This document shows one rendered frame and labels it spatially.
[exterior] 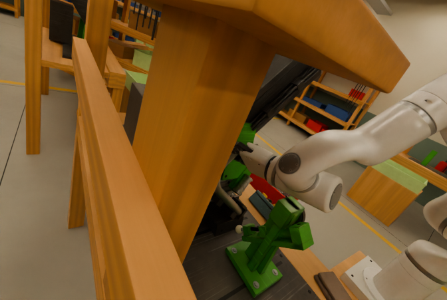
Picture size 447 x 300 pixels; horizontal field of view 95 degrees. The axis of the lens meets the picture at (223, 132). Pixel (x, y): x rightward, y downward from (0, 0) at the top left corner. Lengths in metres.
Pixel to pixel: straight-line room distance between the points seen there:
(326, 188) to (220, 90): 0.34
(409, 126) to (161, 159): 0.47
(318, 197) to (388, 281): 0.64
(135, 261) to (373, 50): 0.28
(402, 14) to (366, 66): 6.52
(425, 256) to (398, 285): 0.14
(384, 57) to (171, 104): 0.22
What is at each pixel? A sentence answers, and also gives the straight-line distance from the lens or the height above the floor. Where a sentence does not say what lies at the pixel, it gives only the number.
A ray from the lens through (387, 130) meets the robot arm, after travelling 0.53.
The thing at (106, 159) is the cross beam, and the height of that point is 1.27.
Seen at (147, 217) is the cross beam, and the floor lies 1.28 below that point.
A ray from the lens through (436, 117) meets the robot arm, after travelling 0.57.
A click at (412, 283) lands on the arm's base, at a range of 1.06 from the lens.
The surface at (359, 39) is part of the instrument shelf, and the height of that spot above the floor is 1.52.
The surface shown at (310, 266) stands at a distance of 0.94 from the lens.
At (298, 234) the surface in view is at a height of 1.14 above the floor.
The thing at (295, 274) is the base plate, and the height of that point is 0.90.
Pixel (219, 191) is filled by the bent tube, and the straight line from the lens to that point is 0.69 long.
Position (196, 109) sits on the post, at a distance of 0.22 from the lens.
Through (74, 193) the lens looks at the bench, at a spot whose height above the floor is 0.33.
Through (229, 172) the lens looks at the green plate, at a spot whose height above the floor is 1.10.
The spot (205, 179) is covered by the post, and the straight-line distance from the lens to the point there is 0.30.
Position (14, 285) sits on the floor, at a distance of 1.74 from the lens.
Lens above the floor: 1.48
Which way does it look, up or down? 22 degrees down
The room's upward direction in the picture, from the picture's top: 22 degrees clockwise
